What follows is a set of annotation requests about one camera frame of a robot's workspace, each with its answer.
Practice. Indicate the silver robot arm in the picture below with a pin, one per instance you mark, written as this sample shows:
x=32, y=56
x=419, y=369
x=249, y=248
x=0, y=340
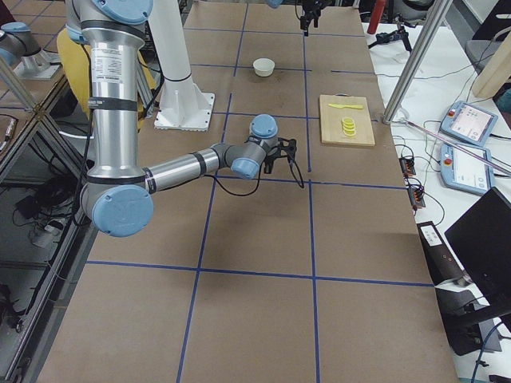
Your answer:
x=117, y=194
x=296, y=16

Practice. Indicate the blue tape grid lines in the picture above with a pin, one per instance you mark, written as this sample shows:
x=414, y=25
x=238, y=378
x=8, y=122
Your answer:
x=311, y=223

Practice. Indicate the yellow plastic knife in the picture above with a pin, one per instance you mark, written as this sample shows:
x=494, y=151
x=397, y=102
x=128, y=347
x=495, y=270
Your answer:
x=341, y=106

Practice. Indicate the blue teach pendant far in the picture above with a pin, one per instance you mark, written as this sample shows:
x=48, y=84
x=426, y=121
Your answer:
x=468, y=123

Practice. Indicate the blue teach pendant near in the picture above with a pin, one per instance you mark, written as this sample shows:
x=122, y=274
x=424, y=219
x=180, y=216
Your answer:
x=466, y=173

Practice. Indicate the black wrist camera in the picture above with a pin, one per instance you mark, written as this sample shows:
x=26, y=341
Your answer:
x=287, y=148

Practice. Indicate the black tripod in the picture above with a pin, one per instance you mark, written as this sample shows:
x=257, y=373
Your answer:
x=400, y=34

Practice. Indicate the blue teach pendant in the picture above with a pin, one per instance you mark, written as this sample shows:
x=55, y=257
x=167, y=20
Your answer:
x=468, y=123
x=466, y=173

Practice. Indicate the thin metal rod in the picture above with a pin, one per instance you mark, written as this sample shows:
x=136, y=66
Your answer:
x=453, y=144

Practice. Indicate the person in yellow shirt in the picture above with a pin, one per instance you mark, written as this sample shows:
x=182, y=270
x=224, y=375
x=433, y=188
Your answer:
x=76, y=68

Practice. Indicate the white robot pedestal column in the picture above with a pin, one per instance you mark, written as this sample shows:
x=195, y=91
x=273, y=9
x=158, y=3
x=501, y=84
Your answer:
x=182, y=105

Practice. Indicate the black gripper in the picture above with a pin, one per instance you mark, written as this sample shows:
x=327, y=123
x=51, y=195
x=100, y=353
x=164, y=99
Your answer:
x=310, y=9
x=270, y=163

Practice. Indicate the aluminium frame post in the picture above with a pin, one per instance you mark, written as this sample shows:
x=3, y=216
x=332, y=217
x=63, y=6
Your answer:
x=433, y=21

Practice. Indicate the white round bowl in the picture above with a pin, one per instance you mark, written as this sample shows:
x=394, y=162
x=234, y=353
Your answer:
x=263, y=66

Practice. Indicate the black laptop monitor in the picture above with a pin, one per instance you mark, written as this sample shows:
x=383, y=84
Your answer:
x=480, y=239

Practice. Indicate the brown paper table cover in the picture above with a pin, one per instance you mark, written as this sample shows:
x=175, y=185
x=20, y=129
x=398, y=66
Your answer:
x=259, y=319

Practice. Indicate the wooden cutting board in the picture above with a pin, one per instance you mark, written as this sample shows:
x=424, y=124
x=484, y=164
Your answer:
x=331, y=129

